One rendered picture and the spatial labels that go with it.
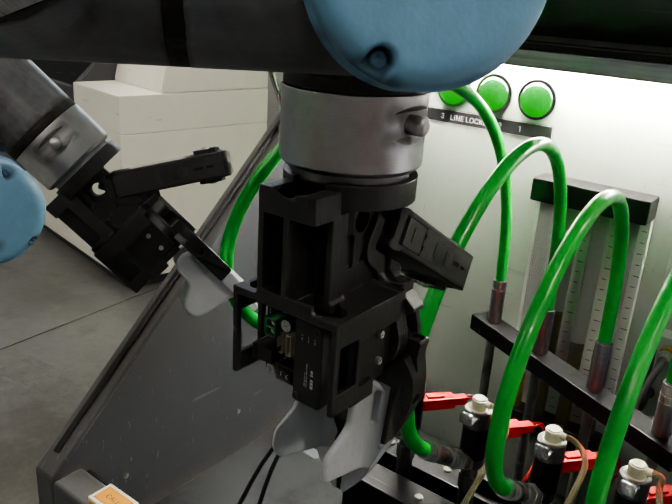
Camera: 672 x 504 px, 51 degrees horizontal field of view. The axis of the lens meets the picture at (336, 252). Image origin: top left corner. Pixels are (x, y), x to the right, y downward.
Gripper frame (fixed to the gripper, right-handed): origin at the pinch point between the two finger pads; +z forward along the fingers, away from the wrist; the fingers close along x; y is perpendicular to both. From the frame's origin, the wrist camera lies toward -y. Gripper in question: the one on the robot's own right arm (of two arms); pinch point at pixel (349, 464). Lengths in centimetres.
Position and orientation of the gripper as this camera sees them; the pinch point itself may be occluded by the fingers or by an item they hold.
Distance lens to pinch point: 48.0
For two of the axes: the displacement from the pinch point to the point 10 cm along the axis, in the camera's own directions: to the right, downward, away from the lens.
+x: 7.9, 2.6, -5.6
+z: -0.6, 9.4, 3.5
